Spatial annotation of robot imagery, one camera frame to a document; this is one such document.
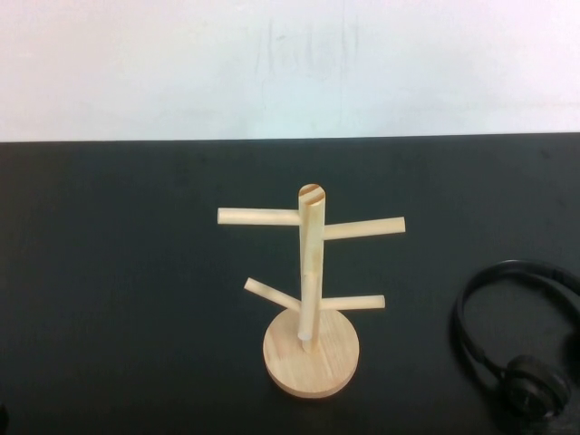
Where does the black over-ear headphones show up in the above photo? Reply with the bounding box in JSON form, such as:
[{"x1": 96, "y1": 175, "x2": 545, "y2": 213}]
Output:
[{"x1": 449, "y1": 258, "x2": 580, "y2": 421}]

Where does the light wooden peg stand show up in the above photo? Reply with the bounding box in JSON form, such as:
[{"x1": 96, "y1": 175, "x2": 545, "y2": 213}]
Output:
[{"x1": 217, "y1": 182, "x2": 407, "y2": 401}]

